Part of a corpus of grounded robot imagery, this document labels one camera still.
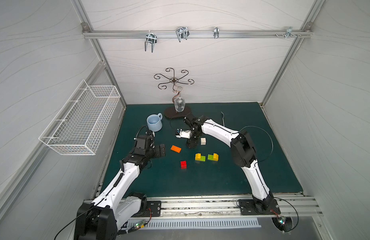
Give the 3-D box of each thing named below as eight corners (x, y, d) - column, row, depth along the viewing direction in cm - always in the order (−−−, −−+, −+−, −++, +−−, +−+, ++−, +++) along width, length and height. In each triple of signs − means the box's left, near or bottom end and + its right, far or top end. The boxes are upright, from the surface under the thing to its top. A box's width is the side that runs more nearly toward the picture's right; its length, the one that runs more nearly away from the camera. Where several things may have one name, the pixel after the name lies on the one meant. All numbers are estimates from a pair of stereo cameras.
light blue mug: (148, 132, 106) (145, 125, 99) (150, 119, 114) (148, 111, 107) (161, 132, 106) (159, 125, 99) (163, 119, 114) (161, 111, 107)
